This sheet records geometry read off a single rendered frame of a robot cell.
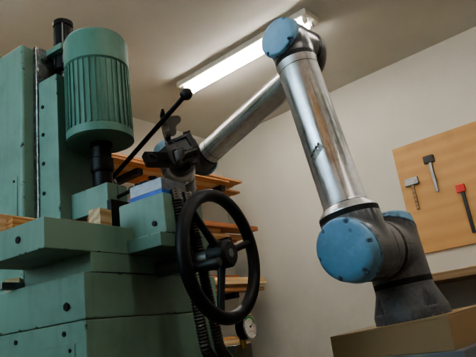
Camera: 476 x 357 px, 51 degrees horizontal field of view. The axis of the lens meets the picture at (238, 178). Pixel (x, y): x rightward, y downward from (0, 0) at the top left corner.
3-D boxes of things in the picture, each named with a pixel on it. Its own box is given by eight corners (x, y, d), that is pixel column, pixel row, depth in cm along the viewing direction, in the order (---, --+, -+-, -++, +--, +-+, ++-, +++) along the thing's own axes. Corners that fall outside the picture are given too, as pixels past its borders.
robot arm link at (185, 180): (162, 167, 159) (173, 191, 155) (161, 159, 155) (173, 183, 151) (188, 158, 162) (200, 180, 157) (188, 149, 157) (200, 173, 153)
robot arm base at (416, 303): (386, 323, 139) (376, 287, 142) (456, 309, 130) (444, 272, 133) (367, 329, 123) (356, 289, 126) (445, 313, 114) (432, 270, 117)
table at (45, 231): (78, 236, 85) (77, 202, 87) (-25, 268, 100) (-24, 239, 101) (257, 255, 135) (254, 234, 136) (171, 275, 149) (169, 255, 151)
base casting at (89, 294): (83, 319, 93) (81, 270, 95) (-78, 350, 120) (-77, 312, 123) (219, 310, 129) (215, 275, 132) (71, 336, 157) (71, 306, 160)
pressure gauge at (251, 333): (247, 348, 124) (242, 314, 126) (234, 349, 126) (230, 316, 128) (259, 345, 129) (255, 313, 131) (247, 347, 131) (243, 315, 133)
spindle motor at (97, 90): (98, 125, 121) (93, 16, 130) (52, 146, 130) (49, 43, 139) (148, 142, 136) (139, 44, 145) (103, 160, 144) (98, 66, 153)
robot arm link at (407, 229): (440, 272, 131) (419, 209, 136) (414, 275, 118) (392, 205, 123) (388, 285, 140) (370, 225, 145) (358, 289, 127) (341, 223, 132)
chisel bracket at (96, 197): (108, 214, 121) (107, 181, 124) (70, 227, 128) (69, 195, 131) (130, 217, 127) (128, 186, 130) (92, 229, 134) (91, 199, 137)
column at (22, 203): (21, 297, 121) (20, 42, 142) (-31, 310, 132) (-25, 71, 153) (93, 296, 139) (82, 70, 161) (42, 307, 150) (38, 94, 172)
